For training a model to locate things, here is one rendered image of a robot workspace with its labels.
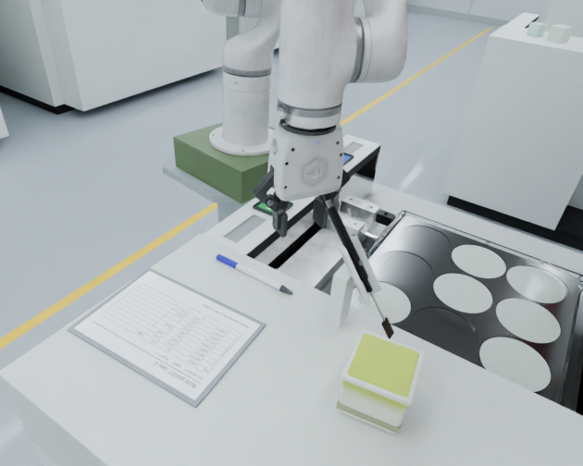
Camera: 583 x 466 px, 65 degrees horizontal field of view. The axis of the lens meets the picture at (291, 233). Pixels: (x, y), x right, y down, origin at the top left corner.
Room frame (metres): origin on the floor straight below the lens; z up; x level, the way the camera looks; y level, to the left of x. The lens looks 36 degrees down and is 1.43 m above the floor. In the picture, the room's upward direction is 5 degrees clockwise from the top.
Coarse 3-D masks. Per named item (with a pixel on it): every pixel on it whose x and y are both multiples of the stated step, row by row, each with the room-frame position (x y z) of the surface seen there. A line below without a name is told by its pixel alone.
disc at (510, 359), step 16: (480, 352) 0.47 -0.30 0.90; (496, 352) 0.47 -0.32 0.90; (512, 352) 0.47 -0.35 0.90; (528, 352) 0.48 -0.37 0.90; (496, 368) 0.44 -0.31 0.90; (512, 368) 0.44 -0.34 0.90; (528, 368) 0.45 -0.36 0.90; (544, 368) 0.45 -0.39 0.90; (528, 384) 0.42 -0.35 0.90; (544, 384) 0.42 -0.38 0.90
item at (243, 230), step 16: (352, 144) 1.05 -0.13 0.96; (368, 144) 1.05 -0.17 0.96; (352, 160) 0.96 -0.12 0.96; (272, 192) 0.78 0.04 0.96; (240, 208) 0.72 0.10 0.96; (224, 224) 0.66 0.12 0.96; (240, 224) 0.67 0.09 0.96; (256, 224) 0.68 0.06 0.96; (224, 240) 0.62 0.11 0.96; (240, 240) 0.62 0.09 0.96; (256, 240) 0.62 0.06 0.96
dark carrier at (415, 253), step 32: (416, 224) 0.80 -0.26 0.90; (384, 256) 0.69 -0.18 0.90; (416, 256) 0.69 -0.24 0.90; (448, 256) 0.70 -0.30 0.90; (512, 256) 0.72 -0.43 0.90; (416, 288) 0.60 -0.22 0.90; (512, 288) 0.62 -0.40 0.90; (576, 288) 0.64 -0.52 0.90; (416, 320) 0.53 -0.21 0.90; (448, 320) 0.53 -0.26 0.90; (480, 320) 0.54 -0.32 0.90; (544, 352) 0.48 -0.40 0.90
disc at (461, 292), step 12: (444, 276) 0.64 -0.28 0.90; (456, 276) 0.64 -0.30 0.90; (468, 276) 0.65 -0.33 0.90; (444, 288) 0.61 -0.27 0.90; (456, 288) 0.61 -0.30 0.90; (468, 288) 0.61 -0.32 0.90; (480, 288) 0.61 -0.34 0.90; (444, 300) 0.58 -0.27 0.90; (456, 300) 0.58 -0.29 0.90; (468, 300) 0.58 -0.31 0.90; (480, 300) 0.58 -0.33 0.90; (468, 312) 0.55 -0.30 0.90; (480, 312) 0.56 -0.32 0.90
